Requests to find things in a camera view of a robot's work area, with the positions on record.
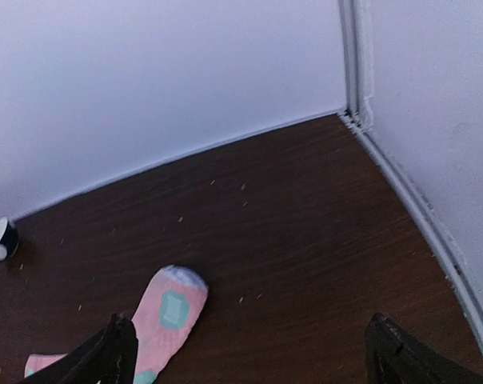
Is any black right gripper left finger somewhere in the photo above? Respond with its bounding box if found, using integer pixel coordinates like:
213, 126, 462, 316
25, 314, 138, 384

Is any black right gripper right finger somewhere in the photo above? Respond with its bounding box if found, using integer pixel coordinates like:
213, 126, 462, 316
365, 313, 483, 384

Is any pink sock with teal patches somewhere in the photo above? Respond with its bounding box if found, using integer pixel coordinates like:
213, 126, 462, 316
23, 266, 208, 383

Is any dark blue white bowl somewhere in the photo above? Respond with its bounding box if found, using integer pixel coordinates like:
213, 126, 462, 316
0, 217, 19, 262

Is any grey aluminium frame post right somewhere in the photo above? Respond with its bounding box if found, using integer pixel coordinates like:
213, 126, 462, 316
339, 1, 483, 355

